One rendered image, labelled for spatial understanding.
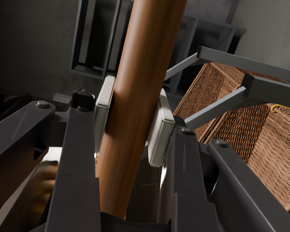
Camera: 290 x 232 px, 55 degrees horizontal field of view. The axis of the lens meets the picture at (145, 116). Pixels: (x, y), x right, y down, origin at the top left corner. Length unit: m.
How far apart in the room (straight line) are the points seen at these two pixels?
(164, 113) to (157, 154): 0.02
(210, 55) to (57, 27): 2.99
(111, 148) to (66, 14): 3.66
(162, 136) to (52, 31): 3.75
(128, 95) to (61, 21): 3.68
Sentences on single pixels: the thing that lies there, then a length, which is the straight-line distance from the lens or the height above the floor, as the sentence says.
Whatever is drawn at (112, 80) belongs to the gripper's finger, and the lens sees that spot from 0.20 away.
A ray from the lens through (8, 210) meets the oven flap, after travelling 0.78.
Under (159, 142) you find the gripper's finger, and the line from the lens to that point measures 0.16.
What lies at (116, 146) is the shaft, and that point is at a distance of 0.18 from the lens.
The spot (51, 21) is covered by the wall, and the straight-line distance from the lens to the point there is 3.87.
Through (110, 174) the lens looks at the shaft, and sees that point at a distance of 0.19.
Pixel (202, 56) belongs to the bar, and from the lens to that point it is 1.05.
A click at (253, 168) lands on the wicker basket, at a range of 1.26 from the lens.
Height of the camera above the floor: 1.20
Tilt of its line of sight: 7 degrees down
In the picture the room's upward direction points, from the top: 77 degrees counter-clockwise
